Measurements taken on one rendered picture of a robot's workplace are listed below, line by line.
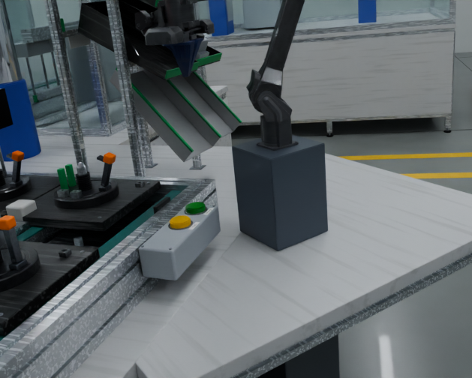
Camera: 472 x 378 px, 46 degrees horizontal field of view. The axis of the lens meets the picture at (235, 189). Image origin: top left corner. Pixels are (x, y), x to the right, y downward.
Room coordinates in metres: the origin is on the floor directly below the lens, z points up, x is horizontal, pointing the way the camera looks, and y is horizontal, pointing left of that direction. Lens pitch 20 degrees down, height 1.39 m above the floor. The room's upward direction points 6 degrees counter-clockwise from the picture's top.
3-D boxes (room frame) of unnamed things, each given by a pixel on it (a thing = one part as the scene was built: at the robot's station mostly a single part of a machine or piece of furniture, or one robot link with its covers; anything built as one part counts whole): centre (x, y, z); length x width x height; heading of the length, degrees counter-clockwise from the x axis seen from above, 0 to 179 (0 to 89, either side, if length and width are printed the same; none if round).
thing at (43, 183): (1.27, 0.56, 1.01); 0.24 x 0.24 x 0.13; 67
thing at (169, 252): (0.99, 0.11, 0.93); 0.21 x 0.07 x 0.06; 157
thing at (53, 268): (0.84, 0.41, 0.96); 0.24 x 0.24 x 0.02; 67
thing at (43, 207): (1.18, 0.33, 1.01); 0.24 x 0.24 x 0.13; 67
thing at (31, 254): (0.84, 0.41, 0.98); 0.14 x 0.14 x 0.02
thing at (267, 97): (1.13, -0.09, 1.15); 0.09 x 0.07 x 0.06; 3
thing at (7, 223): (0.82, 0.37, 1.04); 0.04 x 0.02 x 0.08; 67
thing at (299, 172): (1.13, -0.10, 0.96); 0.14 x 0.14 x 0.20; 32
